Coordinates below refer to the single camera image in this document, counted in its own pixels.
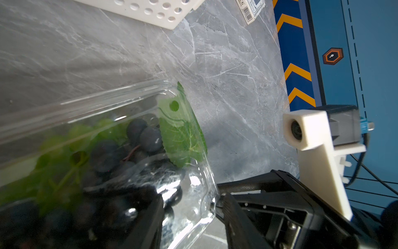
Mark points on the white perforated plastic basket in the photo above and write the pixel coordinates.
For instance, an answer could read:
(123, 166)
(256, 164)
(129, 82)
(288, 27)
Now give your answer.
(162, 13)

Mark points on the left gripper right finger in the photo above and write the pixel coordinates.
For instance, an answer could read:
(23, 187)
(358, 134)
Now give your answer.
(241, 232)

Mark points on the small black grape bunch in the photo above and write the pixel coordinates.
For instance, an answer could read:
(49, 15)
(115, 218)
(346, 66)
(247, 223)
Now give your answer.
(114, 194)

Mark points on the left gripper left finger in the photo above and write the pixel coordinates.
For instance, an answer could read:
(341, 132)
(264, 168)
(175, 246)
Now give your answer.
(146, 234)

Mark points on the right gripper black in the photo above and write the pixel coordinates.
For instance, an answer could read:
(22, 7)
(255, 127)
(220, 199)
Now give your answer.
(290, 216)

